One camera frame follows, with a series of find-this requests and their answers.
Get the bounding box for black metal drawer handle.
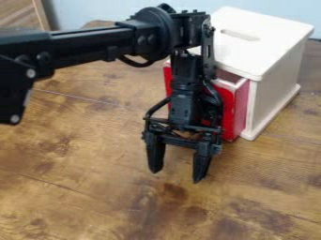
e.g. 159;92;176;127
143;82;224;126

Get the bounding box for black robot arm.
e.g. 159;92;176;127
0;4;223;182

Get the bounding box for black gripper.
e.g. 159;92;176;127
141;51;223;184

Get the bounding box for red wooden drawer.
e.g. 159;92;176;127
162;60;251;143

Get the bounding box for white wooden box cabinet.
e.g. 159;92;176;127
210;7;313;141

